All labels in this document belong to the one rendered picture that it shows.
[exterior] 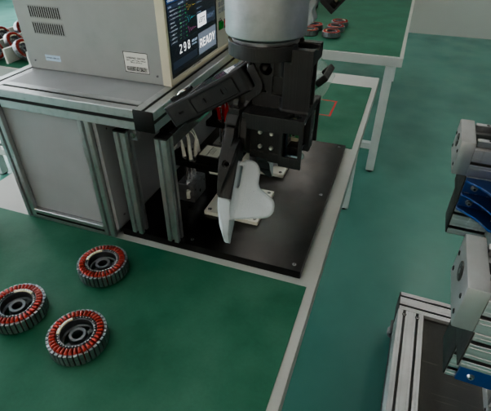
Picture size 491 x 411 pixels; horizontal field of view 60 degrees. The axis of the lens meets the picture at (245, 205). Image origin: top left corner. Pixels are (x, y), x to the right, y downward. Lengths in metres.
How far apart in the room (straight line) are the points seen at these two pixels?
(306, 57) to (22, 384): 0.75
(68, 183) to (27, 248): 0.19
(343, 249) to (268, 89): 1.84
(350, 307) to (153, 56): 1.38
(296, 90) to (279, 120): 0.03
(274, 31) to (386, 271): 1.86
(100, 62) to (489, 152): 0.92
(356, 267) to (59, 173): 1.47
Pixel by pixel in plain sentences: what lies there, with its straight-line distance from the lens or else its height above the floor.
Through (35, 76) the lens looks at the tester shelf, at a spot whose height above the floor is 1.11.
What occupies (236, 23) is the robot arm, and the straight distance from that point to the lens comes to 0.39.
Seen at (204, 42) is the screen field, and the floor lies 1.16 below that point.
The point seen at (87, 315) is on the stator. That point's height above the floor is 0.79.
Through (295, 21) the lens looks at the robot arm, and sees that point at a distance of 0.39.
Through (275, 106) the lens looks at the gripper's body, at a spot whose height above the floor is 1.29.
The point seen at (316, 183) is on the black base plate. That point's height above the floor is 0.77.
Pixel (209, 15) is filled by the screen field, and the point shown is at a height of 1.22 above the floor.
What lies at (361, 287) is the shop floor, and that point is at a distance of 2.06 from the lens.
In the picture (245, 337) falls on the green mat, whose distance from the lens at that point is 0.88.
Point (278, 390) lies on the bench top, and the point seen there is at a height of 0.75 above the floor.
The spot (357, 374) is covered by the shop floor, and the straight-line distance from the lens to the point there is 1.77.
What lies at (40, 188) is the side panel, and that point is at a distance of 1.22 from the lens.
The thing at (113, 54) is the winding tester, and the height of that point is 1.17.
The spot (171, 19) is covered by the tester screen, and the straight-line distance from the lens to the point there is 0.97.
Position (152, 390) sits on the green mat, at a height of 0.75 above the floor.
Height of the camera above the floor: 1.46
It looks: 36 degrees down
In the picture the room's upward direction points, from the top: straight up
